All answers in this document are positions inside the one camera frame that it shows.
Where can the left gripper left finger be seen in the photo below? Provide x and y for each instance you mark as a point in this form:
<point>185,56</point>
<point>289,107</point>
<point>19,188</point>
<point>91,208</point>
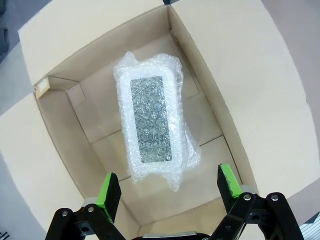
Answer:
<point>110,197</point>

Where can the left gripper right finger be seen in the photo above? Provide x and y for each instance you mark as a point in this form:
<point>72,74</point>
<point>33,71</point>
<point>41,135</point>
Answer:
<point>230,190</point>

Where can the bubble-wrapped clock with dark face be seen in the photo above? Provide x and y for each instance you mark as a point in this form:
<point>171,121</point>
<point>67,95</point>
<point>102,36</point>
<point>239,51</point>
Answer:
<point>150,120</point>

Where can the open brown cardboard box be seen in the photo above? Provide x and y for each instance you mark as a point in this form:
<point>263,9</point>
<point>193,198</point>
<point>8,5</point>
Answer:
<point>225,75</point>

